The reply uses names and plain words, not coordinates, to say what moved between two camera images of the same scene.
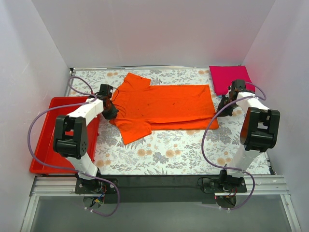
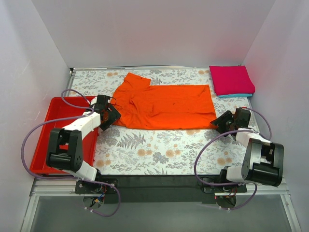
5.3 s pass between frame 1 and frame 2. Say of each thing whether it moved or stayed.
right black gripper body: moved
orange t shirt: moved
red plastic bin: stayed
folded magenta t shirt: stayed
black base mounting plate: stayed
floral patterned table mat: stayed
